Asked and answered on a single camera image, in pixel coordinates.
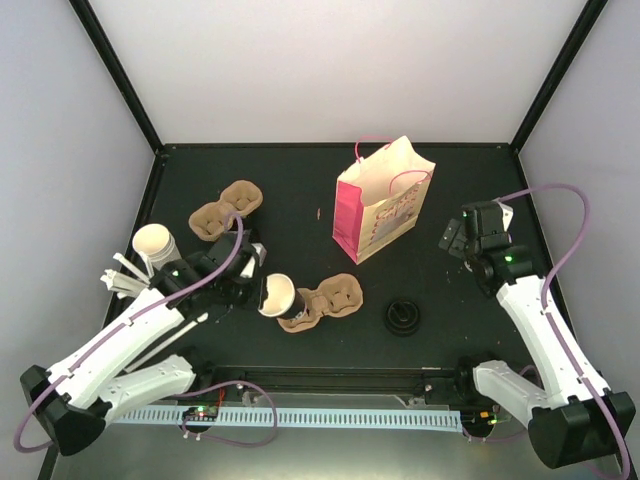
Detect black paper coffee cup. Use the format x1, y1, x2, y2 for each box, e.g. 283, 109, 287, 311
258, 273, 307, 320

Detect brown cardboard cup carrier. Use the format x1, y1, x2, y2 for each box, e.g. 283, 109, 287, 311
188, 180, 263, 242

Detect cake print paper bag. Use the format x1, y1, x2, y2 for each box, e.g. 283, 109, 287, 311
332, 136, 436, 265

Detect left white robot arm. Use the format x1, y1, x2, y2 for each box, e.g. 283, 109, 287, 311
20, 228, 266, 456

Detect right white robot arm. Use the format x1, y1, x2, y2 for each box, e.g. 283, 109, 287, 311
439, 201, 636, 470

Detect stack of black lids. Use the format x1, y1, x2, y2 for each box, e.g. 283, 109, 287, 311
383, 299, 421, 337

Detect white stacked paper cups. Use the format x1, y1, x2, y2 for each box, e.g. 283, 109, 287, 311
132, 223, 181, 270

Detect small circuit board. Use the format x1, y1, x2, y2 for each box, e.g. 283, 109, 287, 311
182, 406, 219, 422

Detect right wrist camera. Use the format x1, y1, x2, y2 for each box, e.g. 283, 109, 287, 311
495, 199, 514, 231

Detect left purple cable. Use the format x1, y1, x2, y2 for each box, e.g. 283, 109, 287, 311
12, 210, 279, 454

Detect light blue cable duct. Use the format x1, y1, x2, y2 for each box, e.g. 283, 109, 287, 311
117, 405, 463, 433

